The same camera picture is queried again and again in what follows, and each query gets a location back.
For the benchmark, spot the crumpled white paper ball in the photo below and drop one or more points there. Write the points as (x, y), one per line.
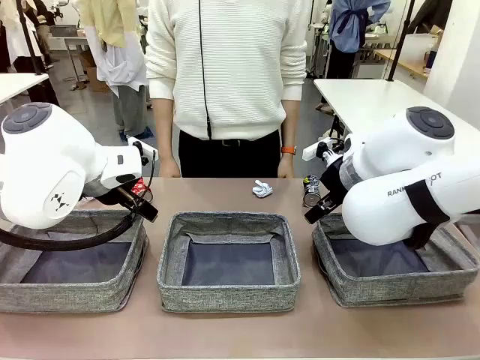
(261, 189)

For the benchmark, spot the grey fabric basket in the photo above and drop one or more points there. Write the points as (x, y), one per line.
(393, 292)
(75, 296)
(225, 296)

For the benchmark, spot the person in yellow vest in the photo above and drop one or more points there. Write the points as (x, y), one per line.
(120, 67)

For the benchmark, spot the crushed black drink can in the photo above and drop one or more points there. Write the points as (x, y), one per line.
(311, 195)

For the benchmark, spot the black belt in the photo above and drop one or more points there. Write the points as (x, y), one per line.
(229, 143)

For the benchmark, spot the white knit sweater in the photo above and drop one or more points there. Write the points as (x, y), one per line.
(232, 75)

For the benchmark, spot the wooden bench table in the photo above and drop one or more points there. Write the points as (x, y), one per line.
(408, 63)

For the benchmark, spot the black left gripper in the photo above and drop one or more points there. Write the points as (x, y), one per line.
(108, 197)

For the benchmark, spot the black trousers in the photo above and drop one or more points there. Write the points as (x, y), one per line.
(225, 161)

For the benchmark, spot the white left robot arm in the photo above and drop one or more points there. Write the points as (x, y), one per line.
(48, 157)

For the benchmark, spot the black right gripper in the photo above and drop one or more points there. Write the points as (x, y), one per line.
(335, 183)

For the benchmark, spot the person's right forearm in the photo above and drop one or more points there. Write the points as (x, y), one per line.
(165, 127)

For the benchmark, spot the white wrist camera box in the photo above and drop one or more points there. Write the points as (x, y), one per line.
(313, 150)
(146, 150)

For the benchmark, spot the person in blue shirt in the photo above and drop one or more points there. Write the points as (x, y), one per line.
(348, 30)

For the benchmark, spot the person's right hand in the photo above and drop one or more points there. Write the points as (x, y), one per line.
(169, 168)

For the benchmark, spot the blue floor mat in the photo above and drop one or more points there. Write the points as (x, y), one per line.
(144, 132)

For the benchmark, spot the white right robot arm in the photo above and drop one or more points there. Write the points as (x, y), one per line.
(393, 150)

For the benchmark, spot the person in white coat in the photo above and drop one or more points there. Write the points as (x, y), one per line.
(11, 41)

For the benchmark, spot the crushed red drink can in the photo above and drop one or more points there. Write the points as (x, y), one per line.
(139, 185)

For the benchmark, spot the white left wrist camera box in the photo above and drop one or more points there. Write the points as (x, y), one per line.
(146, 150)

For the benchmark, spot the orange wristwatch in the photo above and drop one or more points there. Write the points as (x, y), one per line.
(288, 150)

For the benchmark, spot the black stand pole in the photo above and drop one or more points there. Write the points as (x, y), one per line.
(31, 45)
(402, 37)

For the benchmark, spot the person's left forearm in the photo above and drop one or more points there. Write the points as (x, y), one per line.
(290, 123)

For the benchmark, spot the grey metal cart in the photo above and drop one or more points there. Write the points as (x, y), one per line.
(67, 32)

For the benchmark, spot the cardboard box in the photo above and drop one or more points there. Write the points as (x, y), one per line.
(93, 80)

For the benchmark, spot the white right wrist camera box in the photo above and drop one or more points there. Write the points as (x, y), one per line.
(313, 150)

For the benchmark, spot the person's left hand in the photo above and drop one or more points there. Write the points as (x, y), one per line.
(286, 167)

